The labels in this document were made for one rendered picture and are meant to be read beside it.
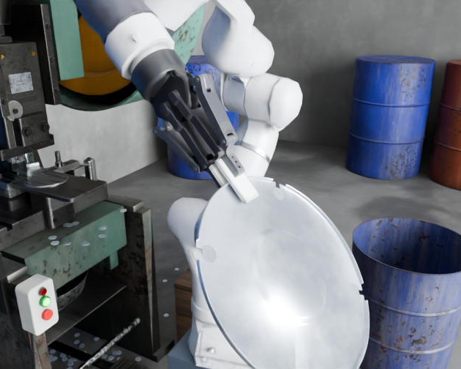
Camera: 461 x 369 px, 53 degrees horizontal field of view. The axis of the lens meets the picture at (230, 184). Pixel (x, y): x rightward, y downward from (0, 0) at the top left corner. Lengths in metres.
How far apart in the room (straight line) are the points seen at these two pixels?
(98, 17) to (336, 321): 0.52
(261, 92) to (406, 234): 1.12
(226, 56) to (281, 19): 3.60
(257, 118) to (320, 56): 3.35
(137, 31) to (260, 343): 0.42
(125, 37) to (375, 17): 3.70
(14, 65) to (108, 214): 0.52
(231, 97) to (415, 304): 0.95
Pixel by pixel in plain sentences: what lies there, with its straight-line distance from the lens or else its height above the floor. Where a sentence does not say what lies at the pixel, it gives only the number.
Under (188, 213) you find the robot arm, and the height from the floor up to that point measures 0.82.
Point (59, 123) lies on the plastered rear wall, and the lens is 3.21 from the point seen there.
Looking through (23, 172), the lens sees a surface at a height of 0.78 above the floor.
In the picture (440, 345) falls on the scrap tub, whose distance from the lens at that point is 1.82.
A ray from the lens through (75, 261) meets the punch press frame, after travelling 1.47.
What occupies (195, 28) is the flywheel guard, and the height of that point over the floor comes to 1.20.
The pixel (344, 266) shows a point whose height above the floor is 0.91.
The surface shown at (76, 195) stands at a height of 0.78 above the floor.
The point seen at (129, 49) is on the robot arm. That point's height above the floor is 1.21.
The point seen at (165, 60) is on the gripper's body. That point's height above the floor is 1.20.
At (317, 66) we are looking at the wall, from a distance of 4.41.
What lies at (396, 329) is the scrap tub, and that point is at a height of 0.24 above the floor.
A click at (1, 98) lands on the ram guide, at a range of 1.36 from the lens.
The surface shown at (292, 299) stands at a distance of 0.60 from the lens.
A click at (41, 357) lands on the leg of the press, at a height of 0.38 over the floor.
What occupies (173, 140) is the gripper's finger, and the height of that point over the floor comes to 1.09.
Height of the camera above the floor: 1.27
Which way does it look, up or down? 21 degrees down
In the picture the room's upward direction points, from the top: straight up
